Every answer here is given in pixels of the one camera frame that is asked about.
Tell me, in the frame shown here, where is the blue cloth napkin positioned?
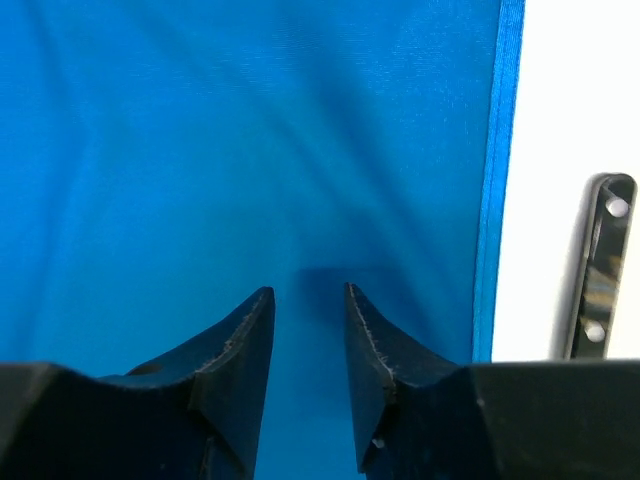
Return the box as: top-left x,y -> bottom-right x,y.
1,1 -> 524,479

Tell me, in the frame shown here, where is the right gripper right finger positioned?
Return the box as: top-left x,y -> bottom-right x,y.
344,283 -> 639,479

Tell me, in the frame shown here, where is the steel fork black handle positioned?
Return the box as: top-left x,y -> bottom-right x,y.
564,173 -> 637,359

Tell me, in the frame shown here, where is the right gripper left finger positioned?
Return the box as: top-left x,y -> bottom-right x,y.
1,287 -> 275,479

